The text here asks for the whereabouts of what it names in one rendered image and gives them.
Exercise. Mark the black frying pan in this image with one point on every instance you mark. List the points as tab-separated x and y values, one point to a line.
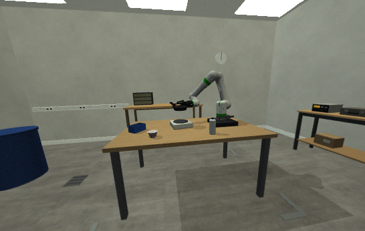
179	108

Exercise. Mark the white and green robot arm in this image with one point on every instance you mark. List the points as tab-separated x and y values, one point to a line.
223	104

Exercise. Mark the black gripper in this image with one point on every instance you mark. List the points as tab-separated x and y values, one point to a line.
184	103

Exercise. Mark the grey bottle with blue cap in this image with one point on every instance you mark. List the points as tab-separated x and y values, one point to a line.
212	126

